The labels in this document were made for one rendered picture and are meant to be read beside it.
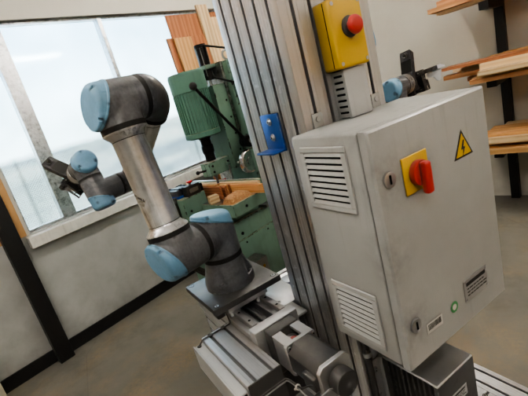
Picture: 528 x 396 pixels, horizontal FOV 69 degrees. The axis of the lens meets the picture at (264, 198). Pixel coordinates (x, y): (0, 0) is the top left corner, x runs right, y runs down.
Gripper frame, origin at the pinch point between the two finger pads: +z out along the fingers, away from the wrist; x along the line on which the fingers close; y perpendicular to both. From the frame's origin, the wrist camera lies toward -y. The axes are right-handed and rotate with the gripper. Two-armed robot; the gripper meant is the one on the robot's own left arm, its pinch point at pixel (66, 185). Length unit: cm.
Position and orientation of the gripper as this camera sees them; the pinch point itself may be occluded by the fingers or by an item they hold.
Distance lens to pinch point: 166.3
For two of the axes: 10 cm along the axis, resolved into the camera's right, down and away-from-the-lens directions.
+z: -5.3, 2.5, 8.1
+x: 4.5, -7.3, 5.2
